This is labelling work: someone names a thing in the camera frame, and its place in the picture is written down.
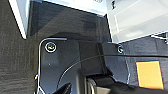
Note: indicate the silver base bolt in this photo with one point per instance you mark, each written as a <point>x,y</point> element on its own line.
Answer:
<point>50,46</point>
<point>120,50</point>

